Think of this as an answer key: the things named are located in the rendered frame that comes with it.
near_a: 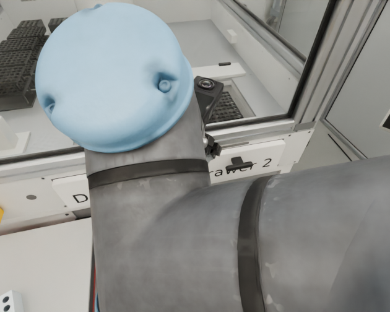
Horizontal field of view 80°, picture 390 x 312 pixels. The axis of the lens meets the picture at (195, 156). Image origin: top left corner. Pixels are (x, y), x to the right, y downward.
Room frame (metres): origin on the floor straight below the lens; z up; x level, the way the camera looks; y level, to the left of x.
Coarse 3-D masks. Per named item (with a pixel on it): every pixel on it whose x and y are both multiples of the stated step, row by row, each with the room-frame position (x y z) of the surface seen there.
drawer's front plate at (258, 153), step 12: (264, 144) 0.45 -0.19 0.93; (276, 144) 0.45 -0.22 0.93; (216, 156) 0.41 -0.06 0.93; (228, 156) 0.41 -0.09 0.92; (240, 156) 0.42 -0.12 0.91; (252, 156) 0.43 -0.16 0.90; (264, 156) 0.44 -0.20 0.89; (276, 156) 0.45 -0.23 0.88; (216, 168) 0.41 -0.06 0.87; (252, 168) 0.43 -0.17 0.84; (264, 168) 0.44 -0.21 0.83
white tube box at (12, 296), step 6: (6, 294) 0.12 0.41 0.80; (12, 294) 0.12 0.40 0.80; (18, 294) 0.12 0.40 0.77; (0, 300) 0.10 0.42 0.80; (6, 300) 0.11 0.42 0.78; (12, 300) 0.10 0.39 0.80; (18, 300) 0.11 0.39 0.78; (0, 306) 0.09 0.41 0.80; (6, 306) 0.09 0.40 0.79; (12, 306) 0.09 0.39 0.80; (18, 306) 0.09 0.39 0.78
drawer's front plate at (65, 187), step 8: (72, 176) 0.34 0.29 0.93; (80, 176) 0.34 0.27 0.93; (56, 184) 0.31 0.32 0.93; (64, 184) 0.32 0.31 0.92; (72, 184) 0.32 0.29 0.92; (80, 184) 0.33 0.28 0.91; (88, 184) 0.33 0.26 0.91; (56, 192) 0.31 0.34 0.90; (64, 192) 0.32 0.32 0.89; (72, 192) 0.32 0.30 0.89; (80, 192) 0.32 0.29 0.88; (88, 192) 0.33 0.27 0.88; (64, 200) 0.31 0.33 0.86; (72, 200) 0.32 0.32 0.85; (80, 200) 0.32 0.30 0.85; (88, 200) 0.32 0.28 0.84
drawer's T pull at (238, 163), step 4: (232, 160) 0.40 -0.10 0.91; (236, 160) 0.40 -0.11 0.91; (240, 160) 0.40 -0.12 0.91; (236, 164) 0.39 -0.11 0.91; (240, 164) 0.39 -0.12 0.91; (244, 164) 0.39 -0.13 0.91; (248, 164) 0.39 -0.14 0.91; (252, 164) 0.39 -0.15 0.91; (228, 168) 0.38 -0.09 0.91; (232, 168) 0.38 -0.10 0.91; (236, 168) 0.38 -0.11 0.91; (240, 168) 0.38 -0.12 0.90
